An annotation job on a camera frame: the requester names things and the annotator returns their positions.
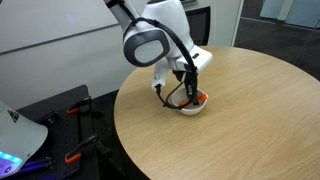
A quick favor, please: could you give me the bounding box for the orange handled clamp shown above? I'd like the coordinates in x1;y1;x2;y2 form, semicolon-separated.
64;134;111;164
66;96;104;118

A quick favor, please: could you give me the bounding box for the white ceramic bowl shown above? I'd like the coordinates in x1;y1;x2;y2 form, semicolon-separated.
171;88;208;116

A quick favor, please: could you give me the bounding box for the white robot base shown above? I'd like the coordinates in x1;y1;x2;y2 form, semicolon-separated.
0;101;48;179

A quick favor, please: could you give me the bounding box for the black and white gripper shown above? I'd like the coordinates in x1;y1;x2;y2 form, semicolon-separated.
151;58;198;90

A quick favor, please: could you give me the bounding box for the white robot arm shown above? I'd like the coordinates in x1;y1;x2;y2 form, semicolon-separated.
104;0;213;92

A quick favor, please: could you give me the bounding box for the black perforated mounting board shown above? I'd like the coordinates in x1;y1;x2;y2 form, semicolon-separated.
13;85;99;180

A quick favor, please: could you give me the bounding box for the orange sharpie marker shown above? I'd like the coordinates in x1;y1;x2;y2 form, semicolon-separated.
179;94;208;106

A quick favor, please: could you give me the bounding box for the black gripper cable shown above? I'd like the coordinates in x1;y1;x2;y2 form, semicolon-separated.
131;17;200;111

